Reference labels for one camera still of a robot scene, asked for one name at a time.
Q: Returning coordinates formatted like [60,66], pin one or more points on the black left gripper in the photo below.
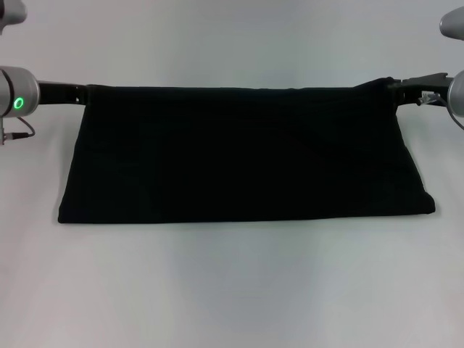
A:
[58,93]

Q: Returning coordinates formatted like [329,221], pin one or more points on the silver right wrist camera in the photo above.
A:
[453,23]

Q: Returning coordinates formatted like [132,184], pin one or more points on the black shirt with FREE print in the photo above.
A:
[246,152]

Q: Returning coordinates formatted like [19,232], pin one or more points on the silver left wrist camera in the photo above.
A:
[11,12]

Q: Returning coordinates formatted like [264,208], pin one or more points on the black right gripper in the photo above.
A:
[427,88]

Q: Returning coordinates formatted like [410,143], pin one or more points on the white and silver left robot arm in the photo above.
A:
[18,92]

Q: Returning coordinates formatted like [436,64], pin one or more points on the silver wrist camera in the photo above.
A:
[11,12]
[453,23]

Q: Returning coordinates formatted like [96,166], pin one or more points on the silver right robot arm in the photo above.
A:
[457,94]

